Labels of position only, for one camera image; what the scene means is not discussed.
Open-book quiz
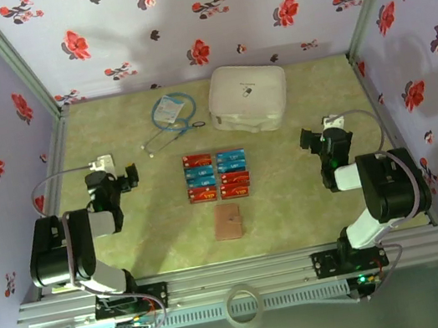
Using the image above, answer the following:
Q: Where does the blue VIP card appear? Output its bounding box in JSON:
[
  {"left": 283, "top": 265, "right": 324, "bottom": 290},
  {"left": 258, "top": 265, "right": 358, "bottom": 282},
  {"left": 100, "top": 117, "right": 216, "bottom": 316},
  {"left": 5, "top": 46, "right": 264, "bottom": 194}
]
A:
[
  {"left": 215, "top": 147, "right": 247, "bottom": 165},
  {"left": 183, "top": 163, "right": 216, "bottom": 181},
  {"left": 186, "top": 173, "right": 217, "bottom": 192},
  {"left": 215, "top": 157, "right": 250, "bottom": 176}
]

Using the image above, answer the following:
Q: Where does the red VIP card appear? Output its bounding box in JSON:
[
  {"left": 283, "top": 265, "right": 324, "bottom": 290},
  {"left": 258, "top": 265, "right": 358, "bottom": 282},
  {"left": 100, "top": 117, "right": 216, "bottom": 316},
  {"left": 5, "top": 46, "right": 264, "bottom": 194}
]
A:
[
  {"left": 219, "top": 180, "right": 254, "bottom": 202},
  {"left": 218, "top": 170, "right": 252, "bottom": 187},
  {"left": 187, "top": 184, "right": 221, "bottom": 207},
  {"left": 181, "top": 152, "right": 213, "bottom": 170}
]

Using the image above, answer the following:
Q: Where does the group of red blue packets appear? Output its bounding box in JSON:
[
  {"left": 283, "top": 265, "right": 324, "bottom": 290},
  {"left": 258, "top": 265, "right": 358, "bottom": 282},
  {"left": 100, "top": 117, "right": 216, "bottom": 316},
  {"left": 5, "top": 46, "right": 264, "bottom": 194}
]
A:
[{"left": 181, "top": 144, "right": 256, "bottom": 208}]

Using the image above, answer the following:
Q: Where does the tan leather card holder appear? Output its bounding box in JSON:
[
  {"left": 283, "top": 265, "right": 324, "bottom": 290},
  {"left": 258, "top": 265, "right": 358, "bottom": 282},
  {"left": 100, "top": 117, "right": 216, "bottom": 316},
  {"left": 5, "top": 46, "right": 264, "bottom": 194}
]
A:
[{"left": 210, "top": 201, "right": 246, "bottom": 243}]

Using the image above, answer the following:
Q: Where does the white medical pouch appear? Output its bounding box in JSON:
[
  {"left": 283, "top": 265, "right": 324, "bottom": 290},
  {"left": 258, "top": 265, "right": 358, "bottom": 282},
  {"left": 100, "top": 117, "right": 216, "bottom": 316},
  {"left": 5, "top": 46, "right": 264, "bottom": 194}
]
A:
[{"left": 201, "top": 55, "right": 296, "bottom": 142}]

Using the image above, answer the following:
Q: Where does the small clear plastic packet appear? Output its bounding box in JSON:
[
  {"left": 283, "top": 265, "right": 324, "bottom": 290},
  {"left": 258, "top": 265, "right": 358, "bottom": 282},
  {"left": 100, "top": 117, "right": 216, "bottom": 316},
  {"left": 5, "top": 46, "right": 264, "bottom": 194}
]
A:
[{"left": 154, "top": 91, "right": 188, "bottom": 125}]

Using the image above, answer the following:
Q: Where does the blue stethoscope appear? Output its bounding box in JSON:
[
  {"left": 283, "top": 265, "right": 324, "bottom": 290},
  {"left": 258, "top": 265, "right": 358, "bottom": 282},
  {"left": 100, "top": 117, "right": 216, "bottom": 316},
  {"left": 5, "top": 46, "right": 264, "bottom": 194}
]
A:
[{"left": 133, "top": 88, "right": 211, "bottom": 160}]

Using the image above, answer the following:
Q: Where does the small circuit board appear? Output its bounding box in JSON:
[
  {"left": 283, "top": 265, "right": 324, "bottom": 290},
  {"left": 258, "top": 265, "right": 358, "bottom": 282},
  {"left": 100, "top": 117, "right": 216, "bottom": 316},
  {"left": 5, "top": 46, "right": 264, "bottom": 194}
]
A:
[
  {"left": 355, "top": 270, "right": 384, "bottom": 289},
  {"left": 114, "top": 316, "right": 155, "bottom": 328}
]

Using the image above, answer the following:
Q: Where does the clear tape roll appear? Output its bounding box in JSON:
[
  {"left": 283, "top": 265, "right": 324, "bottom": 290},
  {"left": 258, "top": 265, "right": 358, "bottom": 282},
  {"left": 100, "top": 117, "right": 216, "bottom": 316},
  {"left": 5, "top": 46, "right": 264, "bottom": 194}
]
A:
[{"left": 222, "top": 281, "right": 269, "bottom": 328}]

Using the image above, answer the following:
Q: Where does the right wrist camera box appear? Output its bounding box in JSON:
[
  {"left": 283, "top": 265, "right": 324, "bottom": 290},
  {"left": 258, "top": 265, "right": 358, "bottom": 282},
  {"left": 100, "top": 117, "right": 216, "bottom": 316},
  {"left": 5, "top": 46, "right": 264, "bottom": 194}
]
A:
[{"left": 319, "top": 112, "right": 348, "bottom": 134}]

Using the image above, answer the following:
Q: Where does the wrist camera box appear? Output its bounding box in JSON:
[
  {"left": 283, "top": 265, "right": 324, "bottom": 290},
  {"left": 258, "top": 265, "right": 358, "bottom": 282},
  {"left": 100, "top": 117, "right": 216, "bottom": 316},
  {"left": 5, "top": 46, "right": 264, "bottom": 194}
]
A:
[
  {"left": 319, "top": 112, "right": 348, "bottom": 134},
  {"left": 88, "top": 152, "right": 115, "bottom": 175}
]

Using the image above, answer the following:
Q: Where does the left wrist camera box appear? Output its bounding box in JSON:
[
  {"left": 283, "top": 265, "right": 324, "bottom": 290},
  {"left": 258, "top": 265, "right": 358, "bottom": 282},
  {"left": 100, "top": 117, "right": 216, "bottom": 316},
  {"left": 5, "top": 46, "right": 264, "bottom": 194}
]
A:
[{"left": 88, "top": 152, "right": 115, "bottom": 175}]

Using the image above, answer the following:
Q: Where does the left arm grey cable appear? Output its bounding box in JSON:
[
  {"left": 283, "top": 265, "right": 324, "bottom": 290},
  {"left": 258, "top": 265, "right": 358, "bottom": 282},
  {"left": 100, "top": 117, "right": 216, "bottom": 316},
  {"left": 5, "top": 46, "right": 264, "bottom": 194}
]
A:
[{"left": 28, "top": 155, "right": 171, "bottom": 328}]

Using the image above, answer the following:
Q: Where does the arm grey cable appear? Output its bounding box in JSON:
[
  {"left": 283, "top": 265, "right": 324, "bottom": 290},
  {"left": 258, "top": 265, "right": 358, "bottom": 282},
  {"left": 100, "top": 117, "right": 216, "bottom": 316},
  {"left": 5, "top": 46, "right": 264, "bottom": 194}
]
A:
[
  {"left": 323, "top": 98, "right": 438, "bottom": 305},
  {"left": 28, "top": 155, "right": 171, "bottom": 328}
]

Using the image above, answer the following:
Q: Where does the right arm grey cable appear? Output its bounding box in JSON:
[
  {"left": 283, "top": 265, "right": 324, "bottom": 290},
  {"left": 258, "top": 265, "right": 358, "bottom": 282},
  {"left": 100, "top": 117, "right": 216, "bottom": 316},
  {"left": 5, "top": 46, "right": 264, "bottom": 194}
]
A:
[{"left": 323, "top": 98, "right": 438, "bottom": 305}]

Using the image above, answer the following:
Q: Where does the aluminium side rail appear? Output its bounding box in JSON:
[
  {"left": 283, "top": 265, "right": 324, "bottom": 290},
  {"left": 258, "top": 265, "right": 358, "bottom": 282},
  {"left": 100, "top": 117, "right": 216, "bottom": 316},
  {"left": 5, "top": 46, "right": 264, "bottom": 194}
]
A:
[
  {"left": 346, "top": 41, "right": 438, "bottom": 237},
  {"left": 0, "top": 104, "right": 103, "bottom": 304}
]

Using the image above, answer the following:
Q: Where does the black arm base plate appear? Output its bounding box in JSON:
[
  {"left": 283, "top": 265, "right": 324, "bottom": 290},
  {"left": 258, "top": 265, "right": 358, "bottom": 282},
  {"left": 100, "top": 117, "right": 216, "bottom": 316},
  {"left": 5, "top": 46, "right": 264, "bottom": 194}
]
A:
[
  {"left": 92, "top": 280, "right": 172, "bottom": 321},
  {"left": 309, "top": 239, "right": 390, "bottom": 280}
]

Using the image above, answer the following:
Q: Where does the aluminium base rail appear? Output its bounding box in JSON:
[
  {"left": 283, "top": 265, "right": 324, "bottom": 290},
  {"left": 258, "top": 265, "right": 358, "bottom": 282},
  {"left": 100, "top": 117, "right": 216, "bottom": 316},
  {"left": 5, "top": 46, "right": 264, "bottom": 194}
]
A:
[{"left": 8, "top": 225, "right": 438, "bottom": 328}]

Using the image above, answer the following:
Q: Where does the white slotted cable duct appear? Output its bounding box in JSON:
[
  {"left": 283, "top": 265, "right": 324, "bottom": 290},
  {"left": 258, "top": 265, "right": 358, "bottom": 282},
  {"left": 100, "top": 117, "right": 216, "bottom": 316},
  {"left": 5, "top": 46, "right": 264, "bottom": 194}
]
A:
[{"left": 72, "top": 279, "right": 352, "bottom": 328}]

